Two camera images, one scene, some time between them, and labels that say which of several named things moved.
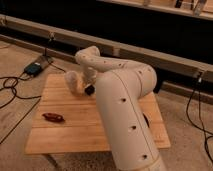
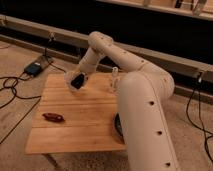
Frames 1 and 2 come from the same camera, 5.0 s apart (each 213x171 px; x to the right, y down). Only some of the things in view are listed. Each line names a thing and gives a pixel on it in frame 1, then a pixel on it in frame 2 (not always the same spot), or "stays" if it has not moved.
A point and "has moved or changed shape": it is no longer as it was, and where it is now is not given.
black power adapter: (33, 69) stays
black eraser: (90, 90) has moved or changed shape
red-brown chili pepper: (53, 117) stays
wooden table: (68, 122) stays
